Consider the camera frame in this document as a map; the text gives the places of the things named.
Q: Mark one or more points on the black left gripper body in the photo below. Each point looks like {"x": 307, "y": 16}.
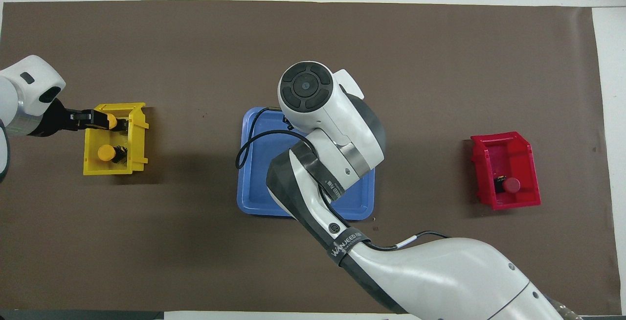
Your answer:
{"x": 54, "y": 122}

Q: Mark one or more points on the yellow push button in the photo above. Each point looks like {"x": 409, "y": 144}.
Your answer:
{"x": 105, "y": 152}
{"x": 112, "y": 121}

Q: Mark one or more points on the red push button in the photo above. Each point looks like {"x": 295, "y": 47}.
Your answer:
{"x": 512, "y": 185}

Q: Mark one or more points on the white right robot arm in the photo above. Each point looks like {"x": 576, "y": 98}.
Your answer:
{"x": 430, "y": 271}

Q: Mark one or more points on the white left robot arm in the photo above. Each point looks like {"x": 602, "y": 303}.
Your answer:
{"x": 29, "y": 85}

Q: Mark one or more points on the blue plastic tray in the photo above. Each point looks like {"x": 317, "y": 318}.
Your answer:
{"x": 259, "y": 183}

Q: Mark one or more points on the yellow plastic bin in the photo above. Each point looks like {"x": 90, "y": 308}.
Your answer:
{"x": 93, "y": 163}

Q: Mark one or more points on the brown table mat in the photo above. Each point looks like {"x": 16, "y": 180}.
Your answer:
{"x": 195, "y": 261}

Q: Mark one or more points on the red plastic bin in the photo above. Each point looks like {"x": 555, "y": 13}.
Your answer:
{"x": 530, "y": 183}

